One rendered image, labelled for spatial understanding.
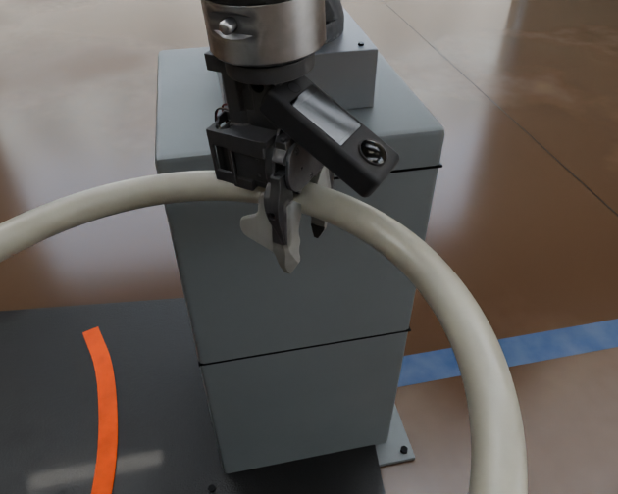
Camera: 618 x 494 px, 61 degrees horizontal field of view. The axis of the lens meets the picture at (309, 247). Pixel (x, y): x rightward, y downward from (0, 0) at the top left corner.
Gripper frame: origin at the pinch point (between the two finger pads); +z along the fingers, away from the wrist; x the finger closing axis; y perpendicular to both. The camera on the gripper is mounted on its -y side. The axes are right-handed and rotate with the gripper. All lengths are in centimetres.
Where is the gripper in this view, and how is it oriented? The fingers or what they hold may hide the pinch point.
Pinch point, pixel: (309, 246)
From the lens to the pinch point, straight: 53.2
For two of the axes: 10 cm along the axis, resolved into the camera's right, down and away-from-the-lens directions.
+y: -8.7, -2.8, 4.0
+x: -4.8, 6.1, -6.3
